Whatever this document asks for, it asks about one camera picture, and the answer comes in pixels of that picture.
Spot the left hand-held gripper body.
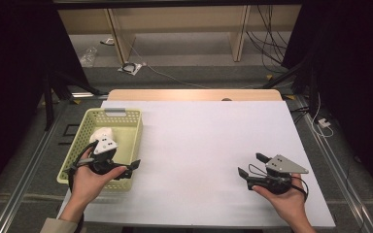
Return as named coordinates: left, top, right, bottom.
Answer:
left=88, top=135, right=129, bottom=176

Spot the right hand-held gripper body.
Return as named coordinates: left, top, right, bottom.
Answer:
left=246, top=154, right=309, bottom=195

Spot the cream baby bodysuit brown trim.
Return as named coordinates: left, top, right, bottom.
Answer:
left=89, top=126, right=115, bottom=145

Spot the pale green plastic basket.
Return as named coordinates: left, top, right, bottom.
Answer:
left=56, top=107, right=144, bottom=192

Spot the person's left hand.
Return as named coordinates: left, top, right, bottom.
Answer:
left=69, top=149, right=128, bottom=208

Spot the person's right hand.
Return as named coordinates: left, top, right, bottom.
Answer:
left=252, top=174, right=308, bottom=225

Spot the white table cover board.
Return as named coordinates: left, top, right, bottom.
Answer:
left=55, top=100, right=337, bottom=229

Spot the black metal stand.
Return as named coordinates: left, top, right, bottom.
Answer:
left=43, top=69, right=110, bottom=130
left=260, top=57, right=320, bottom=115

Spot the light wooden table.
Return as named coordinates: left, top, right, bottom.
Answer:
left=107, top=88, right=284, bottom=102

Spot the clear plastic bag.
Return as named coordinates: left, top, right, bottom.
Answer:
left=79, top=47, right=98, bottom=67

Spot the black curtain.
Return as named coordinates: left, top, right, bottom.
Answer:
left=281, top=0, right=373, bottom=205
left=0, top=0, right=90, bottom=205

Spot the aluminium floor rail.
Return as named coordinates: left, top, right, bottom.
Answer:
left=0, top=103, right=66, bottom=233
left=295, top=95, right=373, bottom=233

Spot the white plug cable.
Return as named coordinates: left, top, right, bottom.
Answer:
left=310, top=91, right=334, bottom=139

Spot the plastic bag with black cable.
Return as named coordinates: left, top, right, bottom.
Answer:
left=118, top=61, right=143, bottom=77

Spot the thin white floor cable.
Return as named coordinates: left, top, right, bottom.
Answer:
left=122, top=35, right=263, bottom=90

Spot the bundle of black cables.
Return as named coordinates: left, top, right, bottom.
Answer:
left=246, top=4, right=292, bottom=74

